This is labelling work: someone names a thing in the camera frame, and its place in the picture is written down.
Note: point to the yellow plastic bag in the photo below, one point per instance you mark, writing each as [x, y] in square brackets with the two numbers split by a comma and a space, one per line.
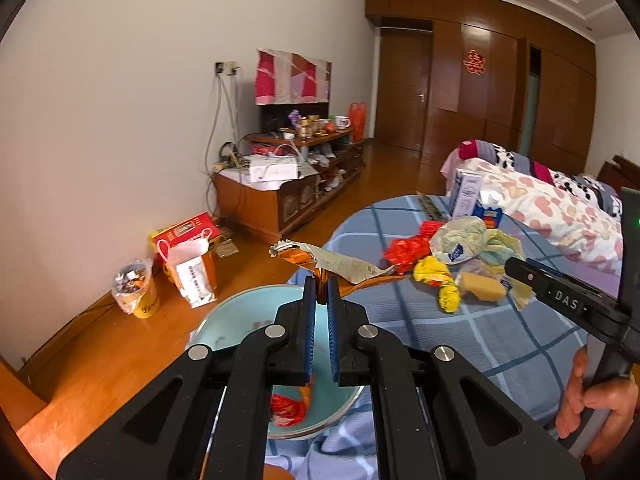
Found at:
[430, 270]

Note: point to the tall white blue carton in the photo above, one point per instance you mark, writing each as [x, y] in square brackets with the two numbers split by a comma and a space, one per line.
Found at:
[465, 192]

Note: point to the white mug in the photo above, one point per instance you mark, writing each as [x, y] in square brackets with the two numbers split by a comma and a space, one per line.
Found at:
[342, 122]

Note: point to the pink heart print quilt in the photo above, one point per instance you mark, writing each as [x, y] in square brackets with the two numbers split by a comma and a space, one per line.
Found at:
[540, 205]

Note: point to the small blue drink carton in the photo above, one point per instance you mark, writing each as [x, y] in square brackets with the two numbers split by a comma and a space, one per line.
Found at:
[490, 217]

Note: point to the gold jars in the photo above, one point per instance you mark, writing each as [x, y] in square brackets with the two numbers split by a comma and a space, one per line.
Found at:
[309, 126]

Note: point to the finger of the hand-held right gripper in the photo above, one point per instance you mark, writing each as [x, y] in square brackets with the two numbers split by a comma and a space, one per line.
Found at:
[527, 275]

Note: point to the pale yellow wrapper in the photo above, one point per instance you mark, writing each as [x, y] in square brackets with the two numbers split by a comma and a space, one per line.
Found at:
[520, 297]

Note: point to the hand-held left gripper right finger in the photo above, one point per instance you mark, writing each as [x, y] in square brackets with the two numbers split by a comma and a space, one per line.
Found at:
[334, 330]

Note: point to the wall power outlet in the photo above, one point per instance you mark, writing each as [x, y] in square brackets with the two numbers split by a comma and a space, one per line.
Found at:
[227, 67]

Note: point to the red cardboard box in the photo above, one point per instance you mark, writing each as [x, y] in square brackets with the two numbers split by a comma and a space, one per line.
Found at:
[182, 227]

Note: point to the small red wrapper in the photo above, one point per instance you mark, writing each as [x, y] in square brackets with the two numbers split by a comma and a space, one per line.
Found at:
[287, 410]

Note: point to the blue plaid tablecloth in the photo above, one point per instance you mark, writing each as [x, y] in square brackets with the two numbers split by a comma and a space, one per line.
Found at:
[450, 340]

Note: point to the wooden television cabinet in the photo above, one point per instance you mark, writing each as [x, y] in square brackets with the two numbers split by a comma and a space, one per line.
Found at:
[255, 205]

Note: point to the white flat box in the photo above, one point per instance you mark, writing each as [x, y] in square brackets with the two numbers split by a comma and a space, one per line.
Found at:
[270, 170]

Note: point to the white paper bag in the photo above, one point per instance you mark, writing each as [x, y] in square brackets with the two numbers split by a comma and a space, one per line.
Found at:
[192, 272]

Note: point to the grey metal tool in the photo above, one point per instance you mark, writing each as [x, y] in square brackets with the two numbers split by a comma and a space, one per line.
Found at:
[430, 206]

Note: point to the person's right hand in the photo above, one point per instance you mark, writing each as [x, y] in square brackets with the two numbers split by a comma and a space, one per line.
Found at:
[570, 400]

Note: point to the brown wooden wardrobe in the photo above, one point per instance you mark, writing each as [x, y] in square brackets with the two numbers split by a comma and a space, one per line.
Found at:
[500, 110]

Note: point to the wooden bed headboard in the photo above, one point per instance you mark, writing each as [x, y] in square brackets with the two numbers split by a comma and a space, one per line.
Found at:
[622, 172]

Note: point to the red paper decoration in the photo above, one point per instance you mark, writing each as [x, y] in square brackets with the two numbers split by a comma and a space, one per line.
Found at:
[475, 62]

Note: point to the light blue basin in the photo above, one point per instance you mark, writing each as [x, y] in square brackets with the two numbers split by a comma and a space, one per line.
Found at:
[235, 315]

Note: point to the yellow sponge block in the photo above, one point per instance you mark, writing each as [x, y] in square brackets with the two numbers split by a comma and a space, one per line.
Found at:
[480, 287]

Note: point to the pale green crumpled wrapper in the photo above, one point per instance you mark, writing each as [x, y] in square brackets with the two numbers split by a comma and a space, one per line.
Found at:
[502, 250]

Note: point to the purple flower ornament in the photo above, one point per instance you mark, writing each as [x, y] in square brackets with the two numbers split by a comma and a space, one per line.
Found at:
[295, 117]

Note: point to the white printed plastic bag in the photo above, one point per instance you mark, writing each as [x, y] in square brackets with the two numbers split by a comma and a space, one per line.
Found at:
[460, 240]

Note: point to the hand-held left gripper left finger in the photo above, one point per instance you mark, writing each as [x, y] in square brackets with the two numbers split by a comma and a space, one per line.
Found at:
[310, 320]

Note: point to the pink white cover cloth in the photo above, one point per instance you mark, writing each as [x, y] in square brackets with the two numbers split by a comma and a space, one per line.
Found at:
[292, 77]

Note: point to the colourful patterned quilt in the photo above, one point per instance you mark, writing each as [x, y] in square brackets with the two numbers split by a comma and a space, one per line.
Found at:
[520, 160]

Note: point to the orange snack wrapper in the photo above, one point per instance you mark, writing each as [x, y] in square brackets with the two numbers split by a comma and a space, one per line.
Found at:
[345, 265]

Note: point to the brown packets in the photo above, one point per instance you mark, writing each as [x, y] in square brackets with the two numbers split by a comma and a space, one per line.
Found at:
[229, 249]

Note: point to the brown wooden door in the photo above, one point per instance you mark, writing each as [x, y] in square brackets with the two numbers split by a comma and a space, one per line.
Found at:
[402, 90]

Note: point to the black television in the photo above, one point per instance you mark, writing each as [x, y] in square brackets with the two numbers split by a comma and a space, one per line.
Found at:
[272, 117]

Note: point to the yellow bucket with liner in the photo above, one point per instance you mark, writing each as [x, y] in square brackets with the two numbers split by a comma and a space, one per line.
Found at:
[137, 295]

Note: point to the red plastic bag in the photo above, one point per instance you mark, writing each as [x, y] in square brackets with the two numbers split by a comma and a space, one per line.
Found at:
[407, 252]

